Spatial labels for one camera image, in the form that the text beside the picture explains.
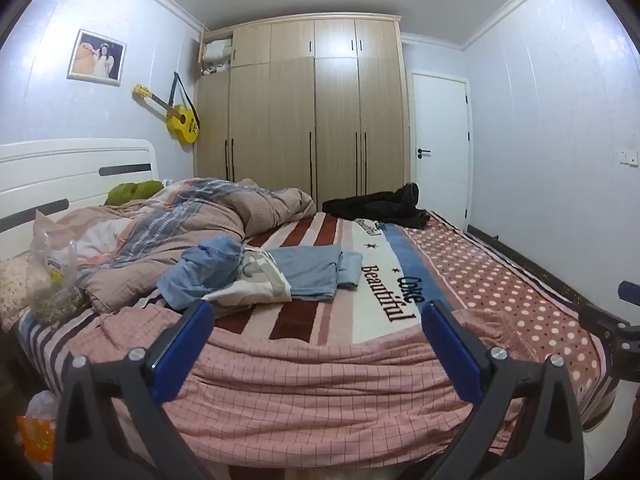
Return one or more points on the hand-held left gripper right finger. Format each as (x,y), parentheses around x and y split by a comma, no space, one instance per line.
(452,350)

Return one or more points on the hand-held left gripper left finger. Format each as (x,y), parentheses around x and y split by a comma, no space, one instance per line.
(182,340)

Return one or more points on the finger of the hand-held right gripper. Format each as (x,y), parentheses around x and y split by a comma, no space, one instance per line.
(625,350)
(630,292)

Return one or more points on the pink checked pants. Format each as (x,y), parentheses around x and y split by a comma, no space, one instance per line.
(300,385)

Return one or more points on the crumpled blue garment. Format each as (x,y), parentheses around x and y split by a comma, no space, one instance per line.
(200,270)

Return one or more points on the beige and white cloth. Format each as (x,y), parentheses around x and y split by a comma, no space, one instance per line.
(255,285)

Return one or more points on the striped printed blanket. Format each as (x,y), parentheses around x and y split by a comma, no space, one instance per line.
(350,310)

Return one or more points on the pink and blue quilt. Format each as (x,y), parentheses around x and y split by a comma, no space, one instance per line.
(200,210)

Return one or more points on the folded light blue garment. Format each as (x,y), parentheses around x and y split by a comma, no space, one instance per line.
(310,270)

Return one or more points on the clear plastic bag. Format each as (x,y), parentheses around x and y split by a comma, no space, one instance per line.
(50,280)

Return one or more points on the green pillow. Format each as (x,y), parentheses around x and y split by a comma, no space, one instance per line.
(130,192)

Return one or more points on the black clothing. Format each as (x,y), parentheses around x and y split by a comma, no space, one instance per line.
(370,207)

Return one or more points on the orange plastic bag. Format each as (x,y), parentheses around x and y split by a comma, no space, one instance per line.
(35,435)

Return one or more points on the floral pillow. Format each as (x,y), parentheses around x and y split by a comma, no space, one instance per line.
(12,285)

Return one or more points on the white bed headboard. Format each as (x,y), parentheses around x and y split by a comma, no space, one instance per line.
(60,160)

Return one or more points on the yellow ukulele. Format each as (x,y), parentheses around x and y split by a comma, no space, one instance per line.
(181,121)

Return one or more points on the white door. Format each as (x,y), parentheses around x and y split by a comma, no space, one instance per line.
(442,125)

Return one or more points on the wooden wardrobe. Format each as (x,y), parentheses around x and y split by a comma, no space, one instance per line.
(295,125)

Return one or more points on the white bedding in wardrobe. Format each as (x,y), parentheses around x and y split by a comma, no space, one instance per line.
(217,52)

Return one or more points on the white wall socket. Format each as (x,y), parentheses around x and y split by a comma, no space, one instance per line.
(629,157)

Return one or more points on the framed wall picture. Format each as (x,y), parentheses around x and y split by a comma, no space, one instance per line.
(97,57)

